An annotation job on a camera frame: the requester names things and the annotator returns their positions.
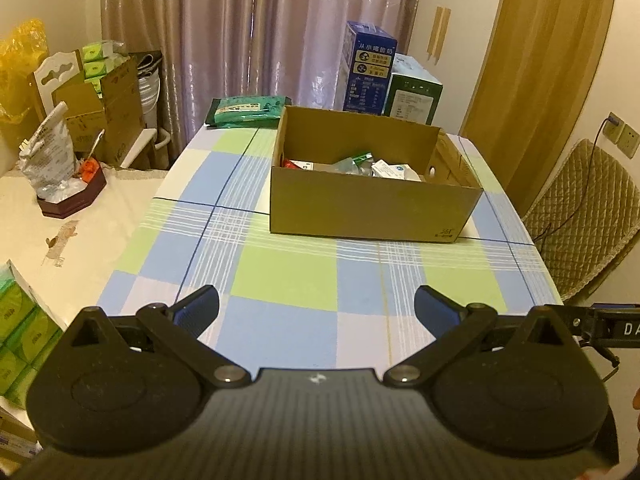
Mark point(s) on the pink shiny curtain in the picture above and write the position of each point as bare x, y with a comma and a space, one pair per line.
250, 35

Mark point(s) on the wall socket with charger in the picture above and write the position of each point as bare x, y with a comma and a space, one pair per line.
627, 137

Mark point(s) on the green wet wipes pack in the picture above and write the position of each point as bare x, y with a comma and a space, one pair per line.
245, 112

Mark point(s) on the brown cardboard box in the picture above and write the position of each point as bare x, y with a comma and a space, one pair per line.
370, 210

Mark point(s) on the cream cloth side table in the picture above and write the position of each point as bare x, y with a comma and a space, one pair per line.
100, 240

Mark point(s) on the white and silver snack bag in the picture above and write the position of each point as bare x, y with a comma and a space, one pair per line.
45, 155

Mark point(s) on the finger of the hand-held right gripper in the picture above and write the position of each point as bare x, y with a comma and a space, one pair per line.
575, 314

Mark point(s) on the checked cloth covered desktop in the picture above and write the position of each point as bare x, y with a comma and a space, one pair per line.
280, 270

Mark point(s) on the green and white spray box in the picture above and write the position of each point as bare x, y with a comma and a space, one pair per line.
359, 164

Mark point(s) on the large green tissue multipack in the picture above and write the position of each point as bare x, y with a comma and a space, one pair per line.
20, 320

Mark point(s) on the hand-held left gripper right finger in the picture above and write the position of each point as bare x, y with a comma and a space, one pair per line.
435, 307

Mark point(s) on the green carton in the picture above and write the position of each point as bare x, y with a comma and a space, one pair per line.
412, 100

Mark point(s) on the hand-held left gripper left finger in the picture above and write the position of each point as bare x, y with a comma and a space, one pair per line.
197, 310

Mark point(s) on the quilted beige chair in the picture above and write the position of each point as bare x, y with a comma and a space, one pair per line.
585, 210

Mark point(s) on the green tissue pack bundle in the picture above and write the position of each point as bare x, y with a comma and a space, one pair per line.
97, 65

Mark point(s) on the brown wooden door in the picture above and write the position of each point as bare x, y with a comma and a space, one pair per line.
540, 85

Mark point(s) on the tall blue carton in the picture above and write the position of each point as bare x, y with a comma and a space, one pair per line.
367, 70

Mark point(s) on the wooden wall strips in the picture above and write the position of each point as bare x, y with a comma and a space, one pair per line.
440, 30

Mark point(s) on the dark red tray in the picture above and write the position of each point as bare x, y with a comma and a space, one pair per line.
70, 205

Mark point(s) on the open cardboard storage carton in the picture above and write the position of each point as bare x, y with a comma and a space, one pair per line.
120, 105

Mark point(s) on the yellow plastic bag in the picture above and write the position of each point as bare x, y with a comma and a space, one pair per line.
20, 60

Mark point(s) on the white medicine box green text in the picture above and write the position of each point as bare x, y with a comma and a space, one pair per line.
392, 170

